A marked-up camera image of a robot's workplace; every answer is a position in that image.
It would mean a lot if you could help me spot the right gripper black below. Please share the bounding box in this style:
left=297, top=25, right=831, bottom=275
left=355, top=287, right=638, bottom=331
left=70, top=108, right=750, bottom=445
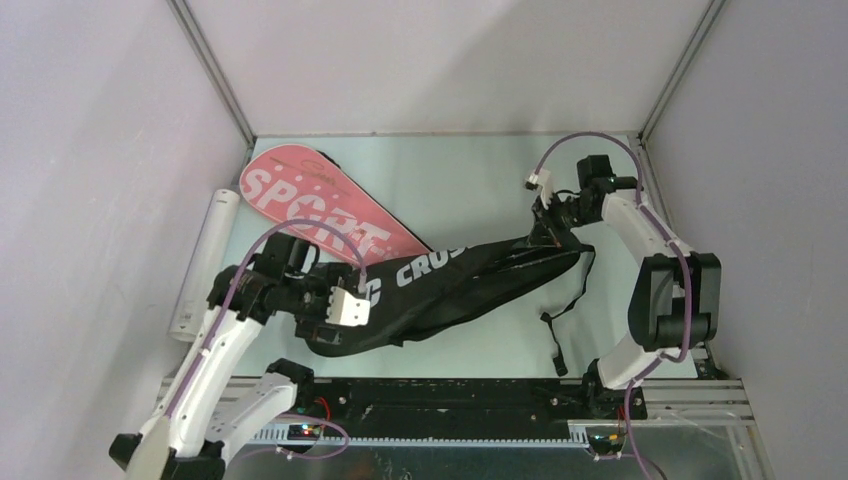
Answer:
left=526, top=190, right=599, bottom=248

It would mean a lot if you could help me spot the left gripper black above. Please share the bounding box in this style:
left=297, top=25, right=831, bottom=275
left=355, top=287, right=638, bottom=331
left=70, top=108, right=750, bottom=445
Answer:
left=284, top=263, right=353, bottom=341

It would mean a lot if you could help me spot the black racket bag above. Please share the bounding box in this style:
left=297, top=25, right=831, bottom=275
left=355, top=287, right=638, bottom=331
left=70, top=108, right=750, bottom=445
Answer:
left=295, top=226, right=596, bottom=358

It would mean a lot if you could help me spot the pink SPORT racket bag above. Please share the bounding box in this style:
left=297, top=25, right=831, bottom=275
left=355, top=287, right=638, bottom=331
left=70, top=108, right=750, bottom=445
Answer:
left=239, top=144, right=430, bottom=265

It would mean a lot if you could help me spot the white shuttlecock tube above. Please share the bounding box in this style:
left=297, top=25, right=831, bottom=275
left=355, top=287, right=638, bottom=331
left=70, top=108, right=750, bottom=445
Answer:
left=168, top=189, right=240, bottom=343

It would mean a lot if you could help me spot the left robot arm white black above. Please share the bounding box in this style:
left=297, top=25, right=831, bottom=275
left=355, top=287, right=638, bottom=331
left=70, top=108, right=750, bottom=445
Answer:
left=109, top=228, right=370, bottom=479

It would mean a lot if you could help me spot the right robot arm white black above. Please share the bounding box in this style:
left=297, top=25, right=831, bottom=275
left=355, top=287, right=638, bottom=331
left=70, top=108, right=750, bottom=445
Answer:
left=525, top=155, right=721, bottom=418

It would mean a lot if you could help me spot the left controller board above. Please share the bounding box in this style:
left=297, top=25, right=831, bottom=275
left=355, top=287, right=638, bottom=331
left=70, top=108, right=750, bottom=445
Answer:
left=286, top=424, right=322, bottom=442

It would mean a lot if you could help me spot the controller board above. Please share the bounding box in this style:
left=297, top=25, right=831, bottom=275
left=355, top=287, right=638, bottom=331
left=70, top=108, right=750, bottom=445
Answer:
left=286, top=424, right=322, bottom=442
left=588, top=433, right=627, bottom=457

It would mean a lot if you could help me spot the right controller board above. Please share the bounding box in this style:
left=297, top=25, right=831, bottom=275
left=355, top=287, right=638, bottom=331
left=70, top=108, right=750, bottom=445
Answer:
left=588, top=433, right=627, bottom=457

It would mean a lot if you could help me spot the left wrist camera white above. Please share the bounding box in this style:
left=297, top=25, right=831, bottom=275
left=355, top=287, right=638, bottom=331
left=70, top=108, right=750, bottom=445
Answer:
left=325, top=287, right=371, bottom=327

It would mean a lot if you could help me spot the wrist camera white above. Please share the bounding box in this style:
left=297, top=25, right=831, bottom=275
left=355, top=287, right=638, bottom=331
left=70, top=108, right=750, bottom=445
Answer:
left=524, top=168, right=554, bottom=210
left=325, top=287, right=371, bottom=327

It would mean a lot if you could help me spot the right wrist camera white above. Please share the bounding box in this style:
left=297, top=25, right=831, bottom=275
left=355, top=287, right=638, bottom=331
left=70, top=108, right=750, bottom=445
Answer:
left=524, top=168, right=554, bottom=210

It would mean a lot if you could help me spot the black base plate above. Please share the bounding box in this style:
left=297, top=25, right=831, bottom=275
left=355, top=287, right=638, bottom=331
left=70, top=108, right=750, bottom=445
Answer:
left=292, top=378, right=648, bottom=441

